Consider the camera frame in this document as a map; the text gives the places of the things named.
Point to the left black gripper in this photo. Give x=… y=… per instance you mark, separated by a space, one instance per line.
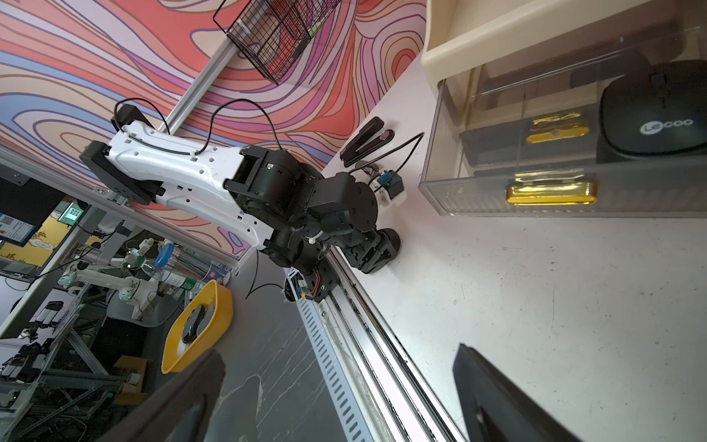
x=377 y=248

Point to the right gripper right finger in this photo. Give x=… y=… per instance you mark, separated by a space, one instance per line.
x=495 y=409

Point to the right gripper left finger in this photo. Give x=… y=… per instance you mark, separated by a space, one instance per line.
x=181 y=410

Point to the grey transparent drawer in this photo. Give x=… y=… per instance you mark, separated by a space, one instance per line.
x=525 y=144

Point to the black wireless mouse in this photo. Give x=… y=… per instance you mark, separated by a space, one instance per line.
x=656 y=112

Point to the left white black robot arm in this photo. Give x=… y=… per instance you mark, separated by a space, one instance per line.
x=281 y=206

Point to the cream drawer organizer cabinet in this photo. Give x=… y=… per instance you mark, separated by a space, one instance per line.
x=463 y=35

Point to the small silver staple remover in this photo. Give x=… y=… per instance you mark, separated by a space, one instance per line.
x=367 y=172

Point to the black stapler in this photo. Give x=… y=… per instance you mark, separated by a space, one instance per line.
x=369 y=139

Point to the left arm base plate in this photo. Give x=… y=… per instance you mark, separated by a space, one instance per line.
x=315 y=288

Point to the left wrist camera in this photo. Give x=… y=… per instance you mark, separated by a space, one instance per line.
x=389 y=189

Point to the aluminium front rail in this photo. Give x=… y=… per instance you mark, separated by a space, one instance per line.
x=378 y=393

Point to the left black wire basket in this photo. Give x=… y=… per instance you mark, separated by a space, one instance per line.
x=272 y=35

